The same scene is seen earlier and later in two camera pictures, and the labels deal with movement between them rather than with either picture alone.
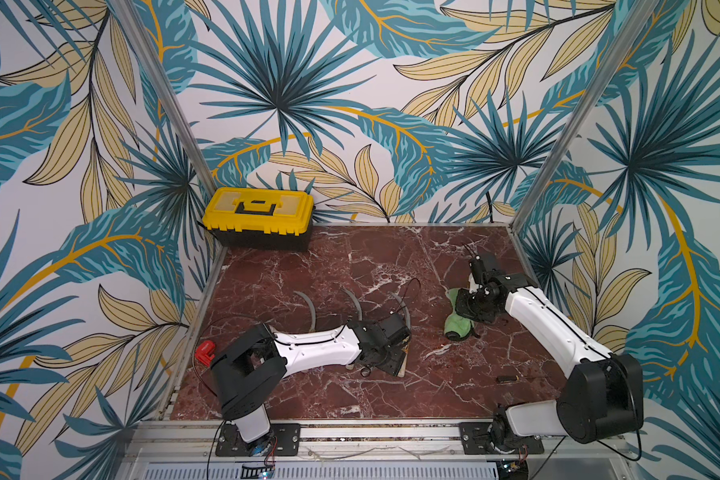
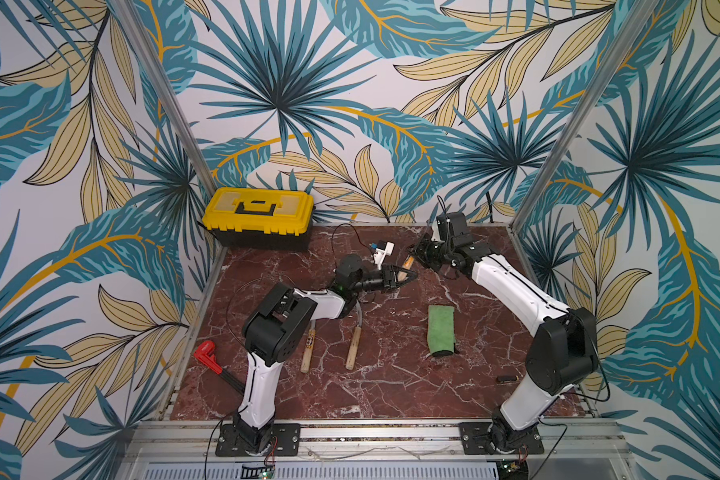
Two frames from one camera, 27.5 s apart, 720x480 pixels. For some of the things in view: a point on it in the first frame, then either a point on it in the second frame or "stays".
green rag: (456, 322) → (441, 329)
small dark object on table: (505, 379) stays
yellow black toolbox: (260, 219) stays
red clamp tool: (204, 352) stays
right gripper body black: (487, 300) → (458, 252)
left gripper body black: (391, 359) → (376, 280)
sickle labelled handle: (407, 343) → (402, 275)
